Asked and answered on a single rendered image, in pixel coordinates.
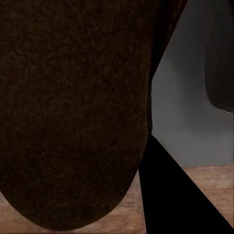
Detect sandal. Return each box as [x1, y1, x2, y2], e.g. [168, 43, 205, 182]
[0, 0, 188, 231]
[204, 0, 234, 114]

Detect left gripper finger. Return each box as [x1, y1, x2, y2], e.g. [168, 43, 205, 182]
[138, 135, 234, 234]

